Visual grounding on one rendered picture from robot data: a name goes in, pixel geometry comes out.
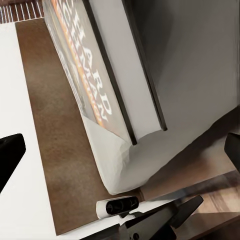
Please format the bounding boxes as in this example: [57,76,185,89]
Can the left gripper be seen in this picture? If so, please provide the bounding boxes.
[111,195,204,240]

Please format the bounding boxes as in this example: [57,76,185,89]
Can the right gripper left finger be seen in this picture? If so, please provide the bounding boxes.
[0,133,26,193]

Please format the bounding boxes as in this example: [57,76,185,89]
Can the hardback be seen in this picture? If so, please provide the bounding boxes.
[42,0,167,146]

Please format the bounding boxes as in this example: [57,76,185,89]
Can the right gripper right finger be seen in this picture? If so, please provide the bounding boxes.
[224,133,240,173]

